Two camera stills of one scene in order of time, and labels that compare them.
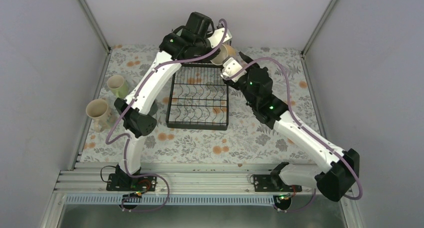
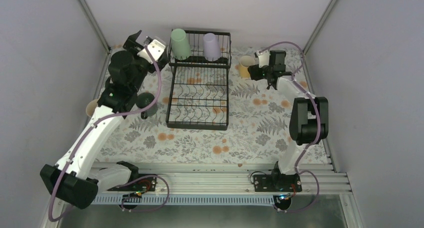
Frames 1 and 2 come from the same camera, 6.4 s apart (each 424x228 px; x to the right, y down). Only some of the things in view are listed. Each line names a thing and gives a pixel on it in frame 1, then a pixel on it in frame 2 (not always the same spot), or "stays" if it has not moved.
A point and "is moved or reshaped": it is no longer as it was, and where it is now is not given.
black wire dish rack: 199,97 stays
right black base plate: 272,183 stays
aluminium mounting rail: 175,177 stays
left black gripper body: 200,44 to 160,65
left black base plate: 124,182 stays
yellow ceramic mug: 225,51 is moved or reshaped
